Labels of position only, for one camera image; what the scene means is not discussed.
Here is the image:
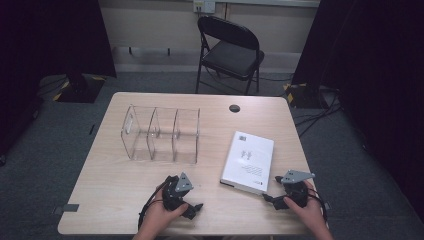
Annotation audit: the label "white book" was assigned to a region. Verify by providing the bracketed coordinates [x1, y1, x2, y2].
[219, 130, 275, 196]

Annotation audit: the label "black stand base striped tape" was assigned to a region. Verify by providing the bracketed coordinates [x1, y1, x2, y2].
[52, 73, 107, 104]
[283, 82, 323, 110]

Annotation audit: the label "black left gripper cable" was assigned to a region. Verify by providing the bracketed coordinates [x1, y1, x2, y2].
[137, 181, 169, 232]

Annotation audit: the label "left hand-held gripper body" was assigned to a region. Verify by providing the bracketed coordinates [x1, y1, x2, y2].
[162, 172, 195, 214]

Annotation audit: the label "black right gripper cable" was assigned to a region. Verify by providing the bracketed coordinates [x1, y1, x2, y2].
[308, 188, 330, 224]

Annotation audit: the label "black folding chair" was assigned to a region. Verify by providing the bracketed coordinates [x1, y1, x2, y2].
[194, 15, 266, 96]

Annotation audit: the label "white wall outlet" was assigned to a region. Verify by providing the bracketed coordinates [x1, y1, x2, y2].
[193, 0, 217, 15]

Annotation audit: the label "person's left hand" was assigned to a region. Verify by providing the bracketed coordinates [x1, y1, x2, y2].
[141, 189, 190, 235]

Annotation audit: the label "black floor cables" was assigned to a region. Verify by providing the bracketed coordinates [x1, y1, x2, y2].
[294, 86, 343, 138]

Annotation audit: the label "clear acrylic divider rack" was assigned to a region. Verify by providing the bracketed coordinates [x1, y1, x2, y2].
[120, 104, 201, 165]

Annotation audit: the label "dark curtain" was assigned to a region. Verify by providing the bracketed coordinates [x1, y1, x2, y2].
[291, 0, 424, 214]
[0, 0, 117, 158]

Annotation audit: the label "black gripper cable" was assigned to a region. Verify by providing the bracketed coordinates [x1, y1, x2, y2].
[137, 181, 169, 232]
[308, 188, 330, 224]

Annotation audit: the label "grey tape strip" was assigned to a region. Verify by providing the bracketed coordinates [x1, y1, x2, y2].
[53, 203, 81, 215]

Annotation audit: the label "person's right hand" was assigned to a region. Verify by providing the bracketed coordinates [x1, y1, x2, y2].
[283, 181, 330, 233]

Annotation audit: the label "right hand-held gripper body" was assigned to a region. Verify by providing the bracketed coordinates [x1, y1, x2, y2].
[280, 169, 316, 209]

